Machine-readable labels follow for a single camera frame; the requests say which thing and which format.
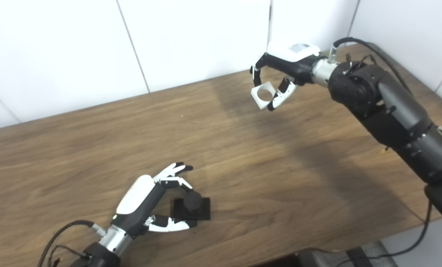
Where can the white and black left hand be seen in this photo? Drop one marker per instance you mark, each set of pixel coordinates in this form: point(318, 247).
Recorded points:
point(137, 196)

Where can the black floor strip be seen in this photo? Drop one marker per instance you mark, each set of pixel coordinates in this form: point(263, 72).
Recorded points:
point(356, 257)

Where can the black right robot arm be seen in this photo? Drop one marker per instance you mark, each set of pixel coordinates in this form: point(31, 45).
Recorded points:
point(399, 111)

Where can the white square piece with hole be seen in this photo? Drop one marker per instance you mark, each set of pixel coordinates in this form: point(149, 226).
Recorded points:
point(257, 99)

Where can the white and black right hand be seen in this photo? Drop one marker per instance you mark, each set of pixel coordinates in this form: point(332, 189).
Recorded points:
point(291, 55)

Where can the black peg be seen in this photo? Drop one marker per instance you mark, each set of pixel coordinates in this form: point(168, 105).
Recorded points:
point(200, 209)

